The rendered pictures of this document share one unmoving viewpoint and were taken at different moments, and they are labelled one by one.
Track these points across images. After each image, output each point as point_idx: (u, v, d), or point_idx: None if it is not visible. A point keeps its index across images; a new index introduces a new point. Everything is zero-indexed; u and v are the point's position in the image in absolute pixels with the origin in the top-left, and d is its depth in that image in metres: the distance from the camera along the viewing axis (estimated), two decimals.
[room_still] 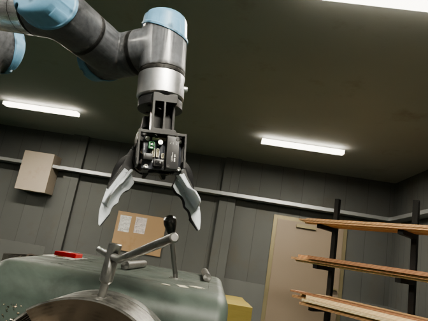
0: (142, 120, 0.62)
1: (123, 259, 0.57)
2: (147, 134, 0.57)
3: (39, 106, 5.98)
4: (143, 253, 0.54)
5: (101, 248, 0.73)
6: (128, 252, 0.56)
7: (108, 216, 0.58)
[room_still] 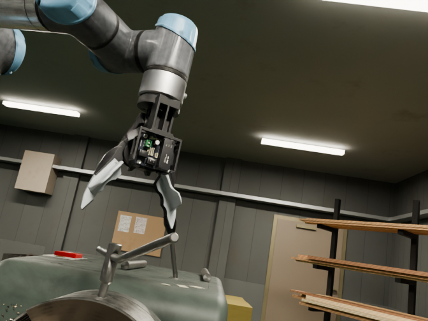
0: (139, 115, 0.64)
1: (123, 259, 0.57)
2: (146, 132, 0.60)
3: (39, 106, 5.98)
4: (143, 253, 0.54)
5: (101, 248, 0.73)
6: (128, 252, 0.56)
7: (90, 201, 0.60)
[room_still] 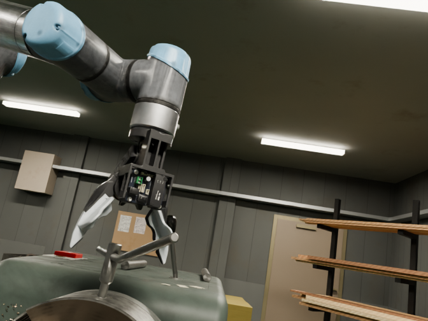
0: (131, 148, 0.63)
1: (123, 259, 0.57)
2: (136, 168, 0.58)
3: (39, 106, 5.98)
4: (143, 253, 0.54)
5: (101, 248, 0.73)
6: (128, 252, 0.56)
7: (79, 239, 0.59)
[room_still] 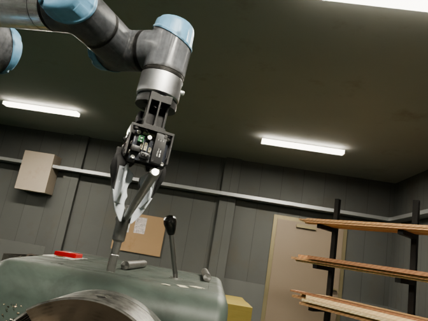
0: (138, 114, 0.67)
1: (127, 213, 0.61)
2: (139, 128, 0.62)
3: (39, 106, 5.98)
4: (141, 202, 0.57)
5: None
6: (130, 204, 0.59)
7: (123, 211, 0.65)
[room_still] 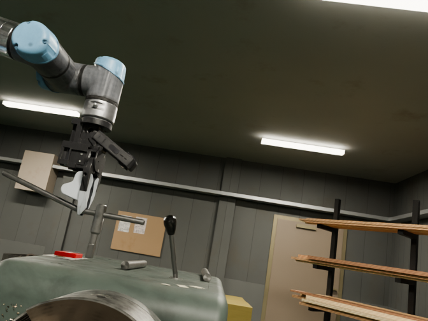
0: None
1: (67, 206, 0.85)
2: None
3: (39, 106, 5.98)
4: (44, 193, 0.85)
5: (144, 220, 0.84)
6: (58, 199, 0.86)
7: (86, 207, 0.85)
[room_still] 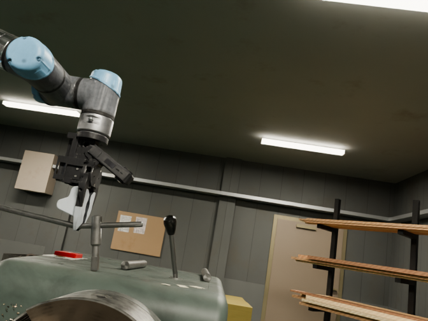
0: None
1: (62, 225, 0.84)
2: None
3: (39, 106, 5.98)
4: (37, 217, 0.84)
5: (142, 222, 0.84)
6: (52, 219, 0.85)
7: (82, 223, 0.85)
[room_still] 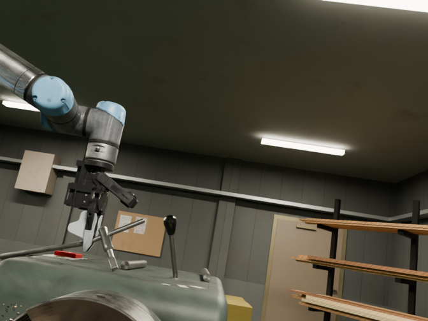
0: None
1: (72, 247, 0.91)
2: None
3: None
4: (48, 248, 0.90)
5: (143, 218, 0.95)
6: (62, 247, 0.92)
7: (91, 244, 0.92)
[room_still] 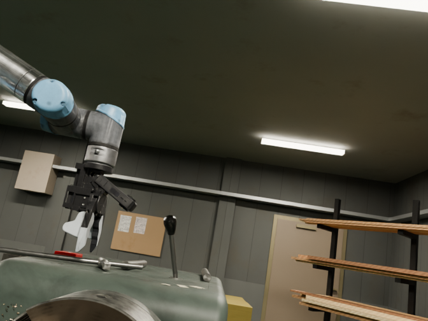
0: None
1: (69, 260, 0.91)
2: None
3: None
4: (46, 253, 0.91)
5: (142, 265, 0.97)
6: (58, 259, 0.91)
7: (94, 246, 0.96)
